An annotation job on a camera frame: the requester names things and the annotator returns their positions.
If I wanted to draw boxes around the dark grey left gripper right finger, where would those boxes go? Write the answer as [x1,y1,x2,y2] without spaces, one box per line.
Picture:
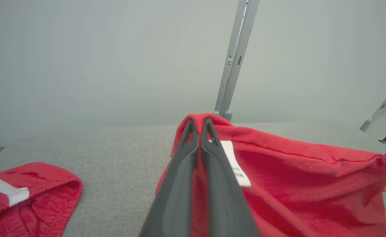
[200,117,261,237]

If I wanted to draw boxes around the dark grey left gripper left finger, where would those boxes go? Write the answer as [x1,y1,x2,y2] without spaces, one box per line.
[139,118,200,237]

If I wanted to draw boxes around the red jersey with black number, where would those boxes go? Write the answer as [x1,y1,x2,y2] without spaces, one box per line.
[155,113,386,237]

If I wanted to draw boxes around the red shorts with white stripes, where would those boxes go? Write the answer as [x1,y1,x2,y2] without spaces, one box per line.
[0,162,83,237]

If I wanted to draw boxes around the grey partition post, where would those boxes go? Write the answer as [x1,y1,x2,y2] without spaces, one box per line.
[214,0,261,122]

